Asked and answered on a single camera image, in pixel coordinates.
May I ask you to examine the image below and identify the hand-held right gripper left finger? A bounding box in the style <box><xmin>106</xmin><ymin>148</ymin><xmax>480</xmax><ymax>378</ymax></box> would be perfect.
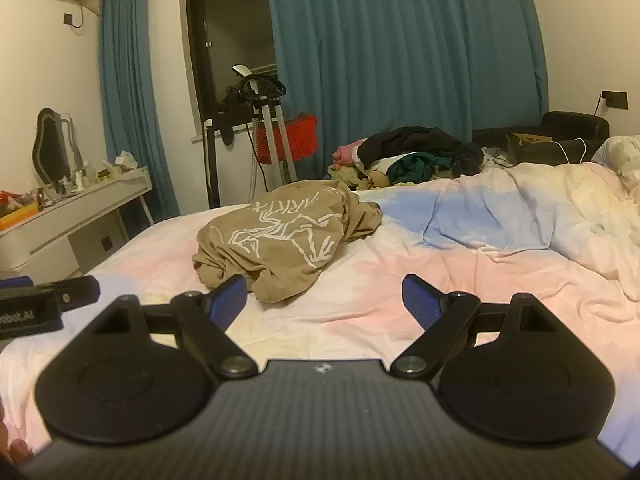
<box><xmin>92</xmin><ymin>274</ymin><xmax>259</xmax><ymax>378</ymax></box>

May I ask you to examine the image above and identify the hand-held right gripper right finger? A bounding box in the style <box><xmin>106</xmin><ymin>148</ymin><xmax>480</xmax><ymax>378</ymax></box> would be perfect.
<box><xmin>390</xmin><ymin>273</ymin><xmax>561</xmax><ymax>380</ymax></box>

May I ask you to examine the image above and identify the tan printed t-shirt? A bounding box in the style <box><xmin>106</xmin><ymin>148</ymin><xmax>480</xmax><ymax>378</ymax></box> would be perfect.
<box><xmin>192</xmin><ymin>180</ymin><xmax>383</xmax><ymax>304</ymax></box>

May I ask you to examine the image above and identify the person's left hand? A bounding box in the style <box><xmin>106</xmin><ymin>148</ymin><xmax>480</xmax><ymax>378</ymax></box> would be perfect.
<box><xmin>0</xmin><ymin>395</ymin><xmax>33</xmax><ymax>465</ymax></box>

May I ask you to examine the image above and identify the orange box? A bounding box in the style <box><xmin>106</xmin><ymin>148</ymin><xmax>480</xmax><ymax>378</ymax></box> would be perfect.
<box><xmin>0</xmin><ymin>204</ymin><xmax>40</xmax><ymax>232</ymax></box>

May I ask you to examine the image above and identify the white dressing table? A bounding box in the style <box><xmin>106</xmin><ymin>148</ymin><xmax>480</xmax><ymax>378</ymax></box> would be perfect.
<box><xmin>0</xmin><ymin>165</ymin><xmax>155</xmax><ymax>283</ymax></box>

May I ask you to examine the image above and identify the pastel tie-dye duvet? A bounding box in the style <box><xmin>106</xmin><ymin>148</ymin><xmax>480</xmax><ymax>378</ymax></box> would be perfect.
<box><xmin>0</xmin><ymin>160</ymin><xmax>640</xmax><ymax>466</ymax></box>

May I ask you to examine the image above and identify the cluster of cosmetic bottles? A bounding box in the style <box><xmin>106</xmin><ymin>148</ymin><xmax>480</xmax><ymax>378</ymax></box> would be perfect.
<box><xmin>37</xmin><ymin>160</ymin><xmax>101</xmax><ymax>206</ymax></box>

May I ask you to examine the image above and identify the black floor stand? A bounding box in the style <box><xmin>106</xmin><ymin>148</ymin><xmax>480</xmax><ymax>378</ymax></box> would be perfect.
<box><xmin>202</xmin><ymin>117</ymin><xmax>236</xmax><ymax>209</ymax></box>

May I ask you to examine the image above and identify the green garment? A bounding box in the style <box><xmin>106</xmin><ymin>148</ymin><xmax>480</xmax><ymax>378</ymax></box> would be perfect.
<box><xmin>386</xmin><ymin>152</ymin><xmax>453</xmax><ymax>184</ymax></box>

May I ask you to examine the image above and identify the white garment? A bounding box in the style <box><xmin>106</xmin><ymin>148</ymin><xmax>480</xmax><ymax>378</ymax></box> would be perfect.
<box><xmin>370</xmin><ymin>152</ymin><xmax>416</xmax><ymax>176</ymax></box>

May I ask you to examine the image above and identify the yellow garment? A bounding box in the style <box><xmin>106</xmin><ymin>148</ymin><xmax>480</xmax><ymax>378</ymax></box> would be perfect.
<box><xmin>327</xmin><ymin>162</ymin><xmax>396</xmax><ymax>192</ymax></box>

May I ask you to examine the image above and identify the wavy-framed vanity mirror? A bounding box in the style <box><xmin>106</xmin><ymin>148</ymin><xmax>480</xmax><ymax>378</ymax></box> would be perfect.
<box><xmin>32</xmin><ymin>107</ymin><xmax>83</xmax><ymax>187</ymax></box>

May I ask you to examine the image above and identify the black garment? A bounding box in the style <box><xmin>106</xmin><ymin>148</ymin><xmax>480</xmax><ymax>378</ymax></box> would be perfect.
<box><xmin>357</xmin><ymin>126</ymin><xmax>485</xmax><ymax>177</ymax></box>

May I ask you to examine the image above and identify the pink garment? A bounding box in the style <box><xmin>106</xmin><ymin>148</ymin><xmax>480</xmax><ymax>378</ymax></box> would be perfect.
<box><xmin>334</xmin><ymin>142</ymin><xmax>368</xmax><ymax>167</ymax></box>

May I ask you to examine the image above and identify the grey patterned cloth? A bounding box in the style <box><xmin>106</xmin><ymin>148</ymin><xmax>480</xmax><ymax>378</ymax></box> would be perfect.
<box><xmin>482</xmin><ymin>146</ymin><xmax>511</xmax><ymax>168</ymax></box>

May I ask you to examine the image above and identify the red bag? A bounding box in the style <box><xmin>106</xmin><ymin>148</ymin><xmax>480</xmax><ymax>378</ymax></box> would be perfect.
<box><xmin>256</xmin><ymin>114</ymin><xmax>319</xmax><ymax>165</ymax></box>

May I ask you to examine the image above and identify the silver exercise machine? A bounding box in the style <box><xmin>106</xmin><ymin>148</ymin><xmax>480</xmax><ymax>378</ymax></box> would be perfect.
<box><xmin>220</xmin><ymin>63</ymin><xmax>298</xmax><ymax>201</ymax></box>

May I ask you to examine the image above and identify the brown cardboard box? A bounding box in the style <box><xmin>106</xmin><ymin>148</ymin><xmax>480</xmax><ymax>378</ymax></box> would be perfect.
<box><xmin>505</xmin><ymin>131</ymin><xmax>566</xmax><ymax>167</ymax></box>

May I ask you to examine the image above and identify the narrow blue curtain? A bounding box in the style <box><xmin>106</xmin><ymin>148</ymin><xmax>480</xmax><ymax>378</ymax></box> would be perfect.
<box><xmin>97</xmin><ymin>0</ymin><xmax>182</xmax><ymax>222</ymax></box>

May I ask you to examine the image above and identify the black sofa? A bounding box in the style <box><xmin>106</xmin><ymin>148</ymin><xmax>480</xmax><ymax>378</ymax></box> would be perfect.
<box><xmin>472</xmin><ymin>110</ymin><xmax>611</xmax><ymax>166</ymax></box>

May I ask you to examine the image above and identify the wide blue curtain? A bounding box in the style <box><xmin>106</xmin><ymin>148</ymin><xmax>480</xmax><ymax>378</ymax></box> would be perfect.
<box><xmin>264</xmin><ymin>0</ymin><xmax>551</xmax><ymax>186</ymax></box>

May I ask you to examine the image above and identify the white pillow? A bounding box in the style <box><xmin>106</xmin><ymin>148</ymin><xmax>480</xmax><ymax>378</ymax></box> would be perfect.
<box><xmin>591</xmin><ymin>135</ymin><xmax>640</xmax><ymax>191</ymax></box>

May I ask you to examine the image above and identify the dark window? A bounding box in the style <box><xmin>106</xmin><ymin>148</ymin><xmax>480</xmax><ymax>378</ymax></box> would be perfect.
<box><xmin>184</xmin><ymin>0</ymin><xmax>279</xmax><ymax>126</ymax></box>

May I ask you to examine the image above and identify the white cable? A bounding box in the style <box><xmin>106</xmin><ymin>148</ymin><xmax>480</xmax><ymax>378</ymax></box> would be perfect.
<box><xmin>556</xmin><ymin>137</ymin><xmax>588</xmax><ymax>164</ymax></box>

